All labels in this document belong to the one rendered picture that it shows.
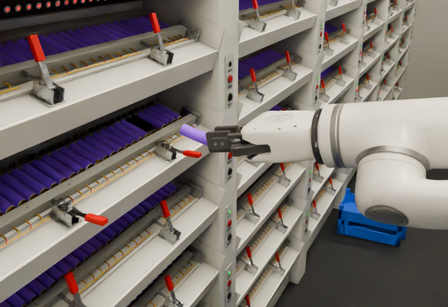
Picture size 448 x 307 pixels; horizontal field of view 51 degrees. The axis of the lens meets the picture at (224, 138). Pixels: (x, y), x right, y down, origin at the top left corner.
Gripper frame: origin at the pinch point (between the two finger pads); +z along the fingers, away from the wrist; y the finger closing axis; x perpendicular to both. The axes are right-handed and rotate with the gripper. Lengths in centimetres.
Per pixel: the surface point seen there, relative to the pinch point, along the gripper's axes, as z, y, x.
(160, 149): 21.8, -11.2, 5.7
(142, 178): 20.5, -2.9, 8.2
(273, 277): 38, -79, 82
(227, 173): 21.7, -33.9, 20.4
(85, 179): 23.1, 7.5, 3.9
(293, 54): 25, -98, 2
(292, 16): 17, -81, -12
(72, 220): 20.5, 14.3, 7.7
